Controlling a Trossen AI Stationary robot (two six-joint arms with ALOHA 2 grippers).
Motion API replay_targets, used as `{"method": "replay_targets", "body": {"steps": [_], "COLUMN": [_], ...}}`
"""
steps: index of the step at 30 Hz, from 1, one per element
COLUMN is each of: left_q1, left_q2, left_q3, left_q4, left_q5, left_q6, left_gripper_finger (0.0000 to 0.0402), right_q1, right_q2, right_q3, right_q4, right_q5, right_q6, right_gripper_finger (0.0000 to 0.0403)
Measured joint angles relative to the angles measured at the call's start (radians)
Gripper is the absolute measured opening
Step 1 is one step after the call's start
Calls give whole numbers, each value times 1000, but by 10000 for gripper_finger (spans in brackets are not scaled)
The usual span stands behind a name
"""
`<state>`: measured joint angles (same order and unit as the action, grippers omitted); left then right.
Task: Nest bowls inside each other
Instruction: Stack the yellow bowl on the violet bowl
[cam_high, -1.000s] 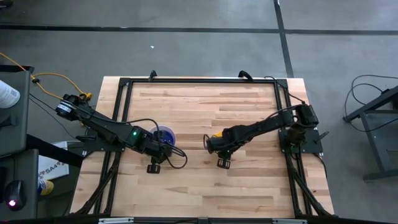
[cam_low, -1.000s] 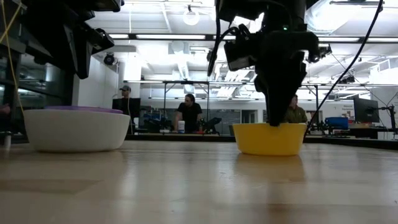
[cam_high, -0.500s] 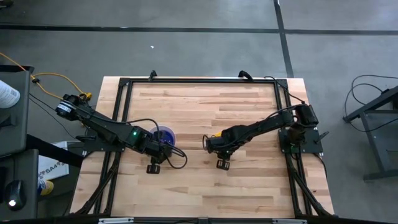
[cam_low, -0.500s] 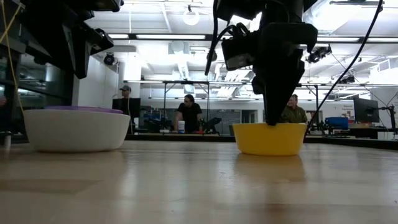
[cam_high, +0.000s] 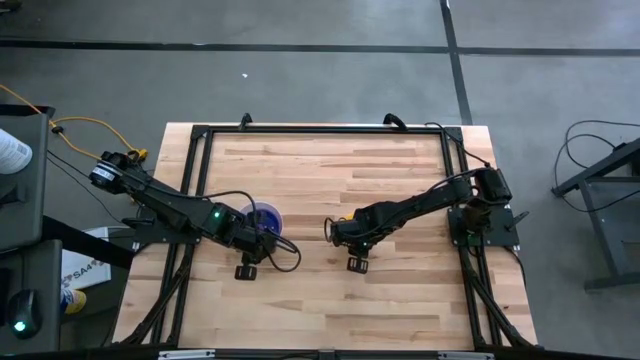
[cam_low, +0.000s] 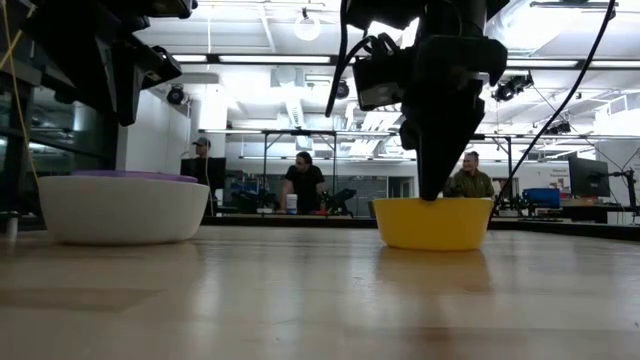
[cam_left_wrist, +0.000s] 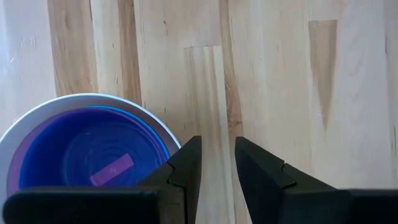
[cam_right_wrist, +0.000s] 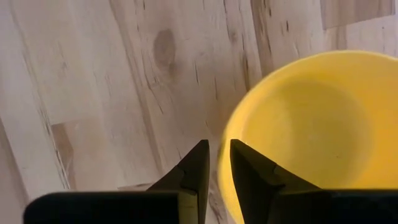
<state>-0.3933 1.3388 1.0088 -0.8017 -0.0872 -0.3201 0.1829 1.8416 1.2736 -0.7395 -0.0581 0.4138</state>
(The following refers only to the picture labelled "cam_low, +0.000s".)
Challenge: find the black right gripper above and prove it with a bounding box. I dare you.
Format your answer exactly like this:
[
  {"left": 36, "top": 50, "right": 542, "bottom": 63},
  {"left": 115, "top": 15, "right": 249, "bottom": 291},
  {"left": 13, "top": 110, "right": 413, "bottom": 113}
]
[{"left": 399, "top": 33, "right": 510, "bottom": 202}]

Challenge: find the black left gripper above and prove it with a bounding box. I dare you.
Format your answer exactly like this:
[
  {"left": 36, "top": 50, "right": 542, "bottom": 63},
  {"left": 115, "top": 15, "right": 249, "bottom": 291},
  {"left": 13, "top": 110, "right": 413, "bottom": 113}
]
[{"left": 27, "top": 0, "right": 151, "bottom": 127}]

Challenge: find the yellow plastic bowl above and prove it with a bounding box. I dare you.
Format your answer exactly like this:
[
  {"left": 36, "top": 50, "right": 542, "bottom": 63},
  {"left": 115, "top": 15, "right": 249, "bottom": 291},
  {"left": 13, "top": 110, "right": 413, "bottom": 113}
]
[{"left": 372, "top": 197, "right": 495, "bottom": 252}]

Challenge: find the person in green jacket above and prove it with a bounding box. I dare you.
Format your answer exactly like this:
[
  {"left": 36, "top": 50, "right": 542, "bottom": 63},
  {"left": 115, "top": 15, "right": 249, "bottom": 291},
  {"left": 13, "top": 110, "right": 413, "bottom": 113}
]
[{"left": 443, "top": 150, "right": 496, "bottom": 199}]

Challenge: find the person with cap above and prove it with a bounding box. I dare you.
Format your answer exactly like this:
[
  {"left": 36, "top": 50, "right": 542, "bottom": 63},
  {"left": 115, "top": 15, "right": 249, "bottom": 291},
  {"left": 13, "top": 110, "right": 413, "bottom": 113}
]
[{"left": 192, "top": 137, "right": 227, "bottom": 216}]

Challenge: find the blue storage bin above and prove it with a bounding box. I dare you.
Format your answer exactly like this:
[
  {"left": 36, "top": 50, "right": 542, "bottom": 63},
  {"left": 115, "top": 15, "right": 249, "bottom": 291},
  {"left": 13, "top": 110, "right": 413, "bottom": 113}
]
[{"left": 522, "top": 187, "right": 562, "bottom": 209}]

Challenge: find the large white bowl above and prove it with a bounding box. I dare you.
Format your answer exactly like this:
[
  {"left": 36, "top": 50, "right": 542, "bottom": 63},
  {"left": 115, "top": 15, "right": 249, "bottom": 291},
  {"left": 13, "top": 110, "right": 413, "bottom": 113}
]
[{"left": 37, "top": 174, "right": 211, "bottom": 246}]

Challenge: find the person in black shirt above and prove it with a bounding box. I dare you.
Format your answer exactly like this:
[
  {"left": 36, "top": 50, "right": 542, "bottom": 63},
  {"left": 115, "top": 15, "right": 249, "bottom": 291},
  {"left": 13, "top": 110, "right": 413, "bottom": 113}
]
[{"left": 278, "top": 151, "right": 327, "bottom": 215}]

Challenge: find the black computer monitor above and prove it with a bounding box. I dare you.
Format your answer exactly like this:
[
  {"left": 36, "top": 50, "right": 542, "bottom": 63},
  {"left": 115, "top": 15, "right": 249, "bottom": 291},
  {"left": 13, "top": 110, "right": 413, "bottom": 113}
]
[{"left": 568, "top": 156, "right": 611, "bottom": 199}]

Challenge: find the overhead LED light bar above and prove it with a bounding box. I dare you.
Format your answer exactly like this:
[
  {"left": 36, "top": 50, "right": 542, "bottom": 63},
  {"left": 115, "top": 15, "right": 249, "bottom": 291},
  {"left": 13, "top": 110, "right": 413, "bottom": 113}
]
[{"left": 171, "top": 52, "right": 640, "bottom": 70}]

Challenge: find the small white cup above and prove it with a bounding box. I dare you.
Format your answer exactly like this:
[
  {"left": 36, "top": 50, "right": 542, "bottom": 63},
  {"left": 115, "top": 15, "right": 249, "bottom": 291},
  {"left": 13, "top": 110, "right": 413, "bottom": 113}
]
[{"left": 3, "top": 210, "right": 21, "bottom": 239}]

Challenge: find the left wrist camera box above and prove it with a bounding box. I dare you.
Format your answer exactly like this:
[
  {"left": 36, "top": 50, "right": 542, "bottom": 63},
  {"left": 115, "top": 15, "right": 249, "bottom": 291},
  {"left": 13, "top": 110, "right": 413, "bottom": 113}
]
[{"left": 141, "top": 44, "right": 184, "bottom": 91}]

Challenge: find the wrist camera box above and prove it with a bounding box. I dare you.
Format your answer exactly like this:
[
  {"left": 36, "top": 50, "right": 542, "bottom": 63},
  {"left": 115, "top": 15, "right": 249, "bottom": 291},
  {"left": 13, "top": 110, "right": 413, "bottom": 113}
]
[
  {"left": 352, "top": 49, "right": 417, "bottom": 112},
  {"left": 141, "top": 44, "right": 184, "bottom": 91}
]

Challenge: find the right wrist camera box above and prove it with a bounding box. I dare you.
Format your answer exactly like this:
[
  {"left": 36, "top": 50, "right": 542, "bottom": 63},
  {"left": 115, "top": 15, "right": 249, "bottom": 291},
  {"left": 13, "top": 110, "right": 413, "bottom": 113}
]
[{"left": 352, "top": 49, "right": 417, "bottom": 112}]

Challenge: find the black background workstation frame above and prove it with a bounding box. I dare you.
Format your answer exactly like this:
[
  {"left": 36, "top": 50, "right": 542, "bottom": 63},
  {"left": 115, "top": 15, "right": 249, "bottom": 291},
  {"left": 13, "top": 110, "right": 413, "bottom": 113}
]
[{"left": 198, "top": 128, "right": 516, "bottom": 201}]

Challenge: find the yellow hanging cable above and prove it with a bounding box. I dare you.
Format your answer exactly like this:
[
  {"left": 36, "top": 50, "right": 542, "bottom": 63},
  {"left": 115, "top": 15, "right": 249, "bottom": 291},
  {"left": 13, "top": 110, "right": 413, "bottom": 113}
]
[{"left": 0, "top": 0, "right": 40, "bottom": 184}]

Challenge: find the long black cable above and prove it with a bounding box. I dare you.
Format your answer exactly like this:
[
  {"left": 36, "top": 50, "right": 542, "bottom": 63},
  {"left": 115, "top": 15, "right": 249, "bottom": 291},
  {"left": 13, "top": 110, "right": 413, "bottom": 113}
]
[{"left": 489, "top": 0, "right": 617, "bottom": 219}]

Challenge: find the black camera cable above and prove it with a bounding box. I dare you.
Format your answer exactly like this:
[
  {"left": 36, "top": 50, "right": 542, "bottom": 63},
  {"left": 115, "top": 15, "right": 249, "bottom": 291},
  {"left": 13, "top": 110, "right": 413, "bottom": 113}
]
[{"left": 324, "top": 0, "right": 401, "bottom": 119}]

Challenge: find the black aluminium table frame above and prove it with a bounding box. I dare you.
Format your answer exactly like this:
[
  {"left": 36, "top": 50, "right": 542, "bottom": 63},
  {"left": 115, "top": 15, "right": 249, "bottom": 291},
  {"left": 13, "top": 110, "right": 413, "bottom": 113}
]
[{"left": 202, "top": 213, "right": 640, "bottom": 242}]

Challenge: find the white ring ceiling lamp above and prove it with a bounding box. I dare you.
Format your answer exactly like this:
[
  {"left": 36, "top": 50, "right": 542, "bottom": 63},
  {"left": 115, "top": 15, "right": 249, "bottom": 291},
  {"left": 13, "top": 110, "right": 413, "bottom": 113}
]
[{"left": 293, "top": 9, "right": 322, "bottom": 42}]

